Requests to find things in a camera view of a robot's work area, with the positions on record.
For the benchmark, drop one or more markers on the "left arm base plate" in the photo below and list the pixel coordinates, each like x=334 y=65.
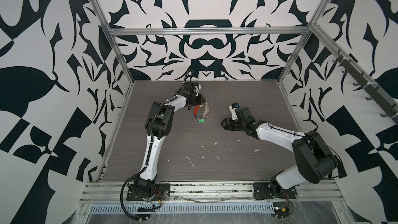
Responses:
x=154 y=191

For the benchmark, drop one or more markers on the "aluminium frame corner post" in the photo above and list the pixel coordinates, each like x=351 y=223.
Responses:
x=104 y=24

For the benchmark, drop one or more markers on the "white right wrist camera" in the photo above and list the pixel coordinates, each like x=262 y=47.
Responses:
x=233 y=109

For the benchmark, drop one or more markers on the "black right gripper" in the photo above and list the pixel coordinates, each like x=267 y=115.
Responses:
x=228 y=124

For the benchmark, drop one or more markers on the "aluminium frame top crossbar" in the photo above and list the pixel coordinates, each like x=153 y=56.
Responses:
x=208 y=31

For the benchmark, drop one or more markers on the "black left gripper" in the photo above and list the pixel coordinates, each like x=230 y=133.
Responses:
x=202 y=100

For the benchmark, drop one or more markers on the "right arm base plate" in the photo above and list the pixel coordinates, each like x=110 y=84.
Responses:
x=265 y=191

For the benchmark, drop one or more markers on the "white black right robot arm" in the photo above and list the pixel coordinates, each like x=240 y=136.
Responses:
x=314 y=158

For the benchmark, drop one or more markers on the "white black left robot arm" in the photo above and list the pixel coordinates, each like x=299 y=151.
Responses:
x=158 y=126

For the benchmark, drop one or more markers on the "green circuit board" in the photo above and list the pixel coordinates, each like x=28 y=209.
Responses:
x=283 y=210

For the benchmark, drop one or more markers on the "white slotted cable duct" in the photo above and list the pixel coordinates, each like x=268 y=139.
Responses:
x=187 y=208

